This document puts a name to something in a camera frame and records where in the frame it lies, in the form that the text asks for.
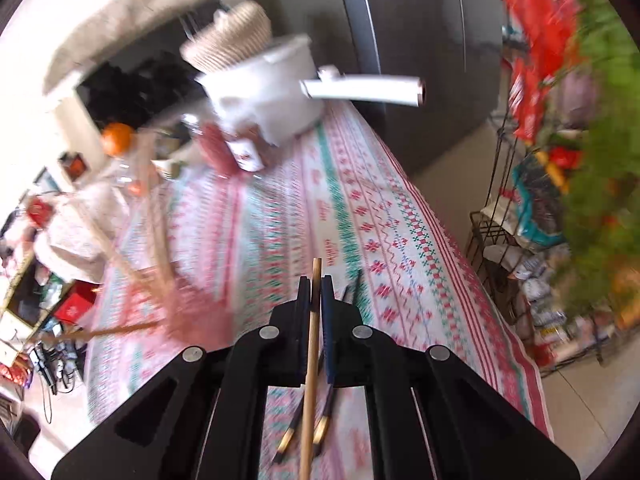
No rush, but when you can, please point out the dark chopstick gold band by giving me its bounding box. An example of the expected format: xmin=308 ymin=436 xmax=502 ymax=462
xmin=271 ymin=284 xmax=352 ymax=465

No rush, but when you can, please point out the light bamboo chopstick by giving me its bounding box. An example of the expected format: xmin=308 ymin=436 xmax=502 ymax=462
xmin=299 ymin=258 xmax=322 ymax=480

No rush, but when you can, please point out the pink perforated utensil holder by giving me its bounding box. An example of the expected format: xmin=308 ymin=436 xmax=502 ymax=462
xmin=117 ymin=266 xmax=233 ymax=351

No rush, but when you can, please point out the patterned red green tablecloth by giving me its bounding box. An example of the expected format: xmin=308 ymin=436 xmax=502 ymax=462
xmin=86 ymin=102 xmax=553 ymax=479

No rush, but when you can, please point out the floral cloth covered object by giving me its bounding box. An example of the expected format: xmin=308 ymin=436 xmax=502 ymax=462
xmin=32 ymin=181 xmax=130 ymax=284

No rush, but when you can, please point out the green leafy vegetable bunch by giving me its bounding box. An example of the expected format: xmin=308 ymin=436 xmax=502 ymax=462
xmin=555 ymin=0 xmax=639 ymax=316

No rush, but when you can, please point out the red spice jar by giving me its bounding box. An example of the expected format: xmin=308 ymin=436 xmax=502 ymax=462
xmin=195 ymin=120 xmax=269 ymax=178

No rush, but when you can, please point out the orange fruit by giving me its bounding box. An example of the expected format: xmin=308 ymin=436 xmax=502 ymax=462
xmin=101 ymin=122 xmax=134 ymax=157

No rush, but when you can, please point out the black microwave oven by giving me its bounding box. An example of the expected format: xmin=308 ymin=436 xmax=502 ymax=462
xmin=77 ymin=0 xmax=226 ymax=130

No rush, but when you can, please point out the grey refrigerator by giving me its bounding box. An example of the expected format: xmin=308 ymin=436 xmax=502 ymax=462
xmin=255 ymin=0 xmax=503 ymax=174

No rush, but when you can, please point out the floral cloth microwave cover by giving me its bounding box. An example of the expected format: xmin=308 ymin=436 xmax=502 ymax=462
xmin=43 ymin=0 xmax=206 ymax=96

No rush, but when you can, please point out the red plastic bag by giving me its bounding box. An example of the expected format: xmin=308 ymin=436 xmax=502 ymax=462
xmin=502 ymin=0 xmax=577 ymax=145

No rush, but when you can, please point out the black wire storage rack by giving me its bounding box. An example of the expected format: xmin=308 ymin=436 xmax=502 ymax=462
xmin=466 ymin=110 xmax=631 ymax=376

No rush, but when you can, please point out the white electric pot with handle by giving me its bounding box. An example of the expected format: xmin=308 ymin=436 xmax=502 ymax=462
xmin=196 ymin=35 xmax=425 ymax=145

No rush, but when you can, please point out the woven rope lid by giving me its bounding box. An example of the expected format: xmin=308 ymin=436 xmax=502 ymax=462
xmin=180 ymin=0 xmax=272 ymax=74

